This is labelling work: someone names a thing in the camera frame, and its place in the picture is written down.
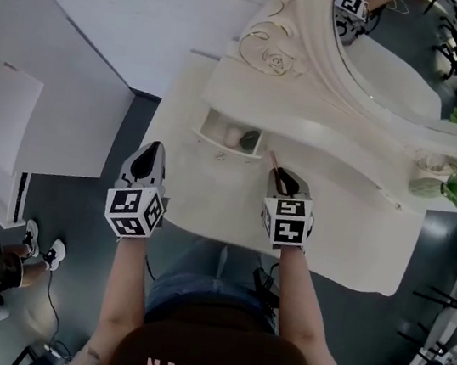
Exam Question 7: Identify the black waist pack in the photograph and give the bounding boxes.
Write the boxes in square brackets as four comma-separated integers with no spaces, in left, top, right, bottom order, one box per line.
[243,265,288,330]

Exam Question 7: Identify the person's blue jeans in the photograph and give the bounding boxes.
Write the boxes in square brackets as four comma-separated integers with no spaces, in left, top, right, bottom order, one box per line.
[142,229,287,340]

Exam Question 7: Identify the person's right forearm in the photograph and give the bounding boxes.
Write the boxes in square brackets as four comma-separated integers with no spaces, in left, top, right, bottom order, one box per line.
[262,245,372,365]

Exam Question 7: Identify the pale green vase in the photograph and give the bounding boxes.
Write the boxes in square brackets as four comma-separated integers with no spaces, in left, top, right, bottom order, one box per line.
[406,173,445,202]

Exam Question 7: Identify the person's left forearm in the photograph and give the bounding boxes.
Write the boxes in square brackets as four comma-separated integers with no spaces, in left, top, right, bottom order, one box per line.
[89,233,160,365]

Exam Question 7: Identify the cream ornate dressing table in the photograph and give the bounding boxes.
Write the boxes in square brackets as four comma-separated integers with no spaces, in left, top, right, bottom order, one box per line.
[124,28,451,303]

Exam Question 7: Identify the small cream drawer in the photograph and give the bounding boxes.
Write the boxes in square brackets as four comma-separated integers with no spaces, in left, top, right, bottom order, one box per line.
[186,104,274,170]

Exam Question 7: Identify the oval cream framed mirror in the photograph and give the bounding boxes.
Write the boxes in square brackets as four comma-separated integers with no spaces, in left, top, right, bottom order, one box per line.
[226,0,457,151]

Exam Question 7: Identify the tall white shelving unit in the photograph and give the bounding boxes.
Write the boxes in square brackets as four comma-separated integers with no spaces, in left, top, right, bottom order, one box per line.
[0,0,151,187]

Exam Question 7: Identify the person's brown t-shirt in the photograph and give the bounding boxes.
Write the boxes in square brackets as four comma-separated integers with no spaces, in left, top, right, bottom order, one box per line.
[65,282,408,365]

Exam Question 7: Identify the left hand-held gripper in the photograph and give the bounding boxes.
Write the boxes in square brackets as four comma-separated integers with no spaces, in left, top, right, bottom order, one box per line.
[100,134,177,244]

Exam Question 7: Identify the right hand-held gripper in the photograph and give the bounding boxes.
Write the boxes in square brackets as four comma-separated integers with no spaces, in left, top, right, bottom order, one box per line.
[256,165,322,256]

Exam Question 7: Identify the green round item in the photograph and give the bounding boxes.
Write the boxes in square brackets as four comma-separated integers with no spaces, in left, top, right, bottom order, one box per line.
[237,127,262,152]

